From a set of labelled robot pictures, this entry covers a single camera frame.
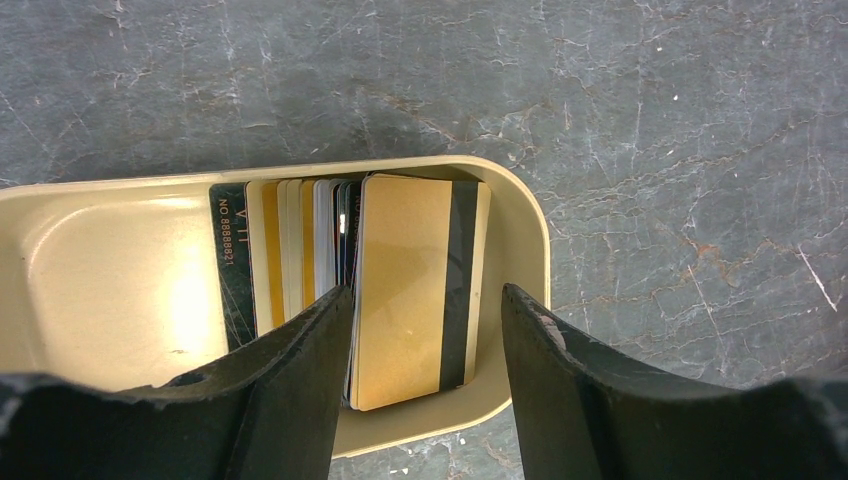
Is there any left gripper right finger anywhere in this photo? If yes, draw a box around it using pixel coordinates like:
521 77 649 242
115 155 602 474
501 284 847 479

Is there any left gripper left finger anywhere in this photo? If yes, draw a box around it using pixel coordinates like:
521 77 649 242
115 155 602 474
1 287 353 479

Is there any beige card tray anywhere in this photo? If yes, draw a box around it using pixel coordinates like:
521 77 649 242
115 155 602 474
1 155 551 458

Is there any gold card with stripe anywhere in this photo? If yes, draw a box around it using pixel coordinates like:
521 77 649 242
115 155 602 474
348 174 491 411

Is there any black card with numbers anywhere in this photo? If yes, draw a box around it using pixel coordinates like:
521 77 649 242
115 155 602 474
209 183 257 351

